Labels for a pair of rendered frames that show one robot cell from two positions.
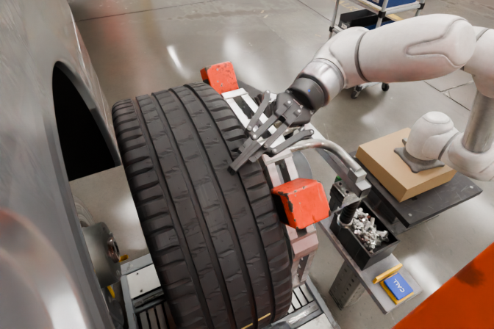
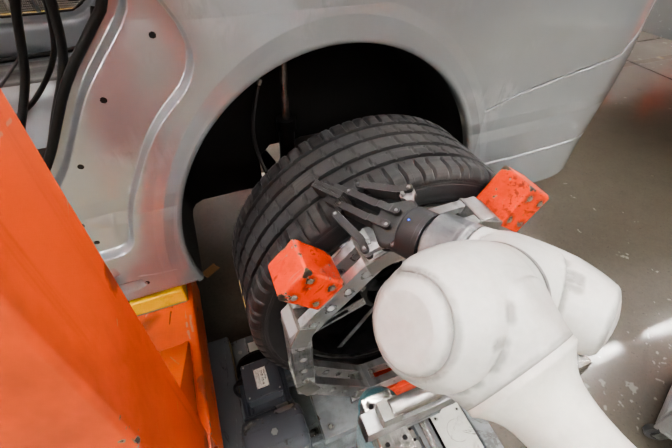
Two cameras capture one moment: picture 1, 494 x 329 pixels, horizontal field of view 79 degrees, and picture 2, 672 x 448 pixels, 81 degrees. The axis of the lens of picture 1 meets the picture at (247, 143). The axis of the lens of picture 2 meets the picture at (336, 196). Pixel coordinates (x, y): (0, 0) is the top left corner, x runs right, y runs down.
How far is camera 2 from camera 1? 0.64 m
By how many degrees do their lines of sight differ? 65
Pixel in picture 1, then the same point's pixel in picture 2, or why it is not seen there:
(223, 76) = (506, 192)
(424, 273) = not seen: outside the picture
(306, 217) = (276, 268)
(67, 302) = (184, 86)
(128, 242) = not seen: hidden behind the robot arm
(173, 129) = (366, 142)
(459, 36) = (397, 292)
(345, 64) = not seen: hidden behind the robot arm
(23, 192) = (198, 28)
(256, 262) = (260, 251)
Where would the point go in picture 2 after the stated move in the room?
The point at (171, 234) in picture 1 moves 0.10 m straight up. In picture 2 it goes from (275, 173) to (270, 130)
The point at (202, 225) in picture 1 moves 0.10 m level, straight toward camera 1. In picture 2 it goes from (282, 192) to (230, 199)
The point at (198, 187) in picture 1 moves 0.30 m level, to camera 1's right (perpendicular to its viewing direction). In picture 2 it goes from (307, 174) to (279, 314)
